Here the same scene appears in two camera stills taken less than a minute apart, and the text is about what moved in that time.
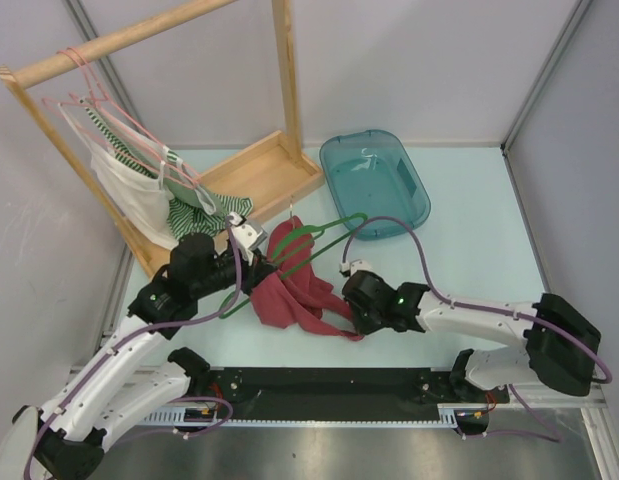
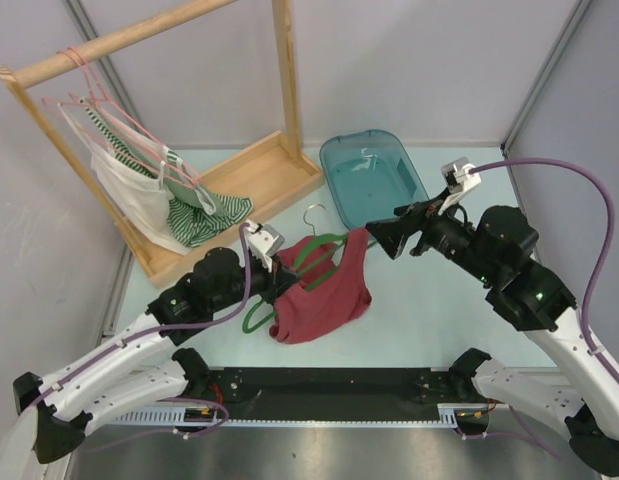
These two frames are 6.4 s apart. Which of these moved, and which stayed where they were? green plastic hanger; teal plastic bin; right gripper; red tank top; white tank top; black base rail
Moved: red tank top; right gripper; green plastic hanger
Stayed: white tank top; teal plastic bin; black base rail
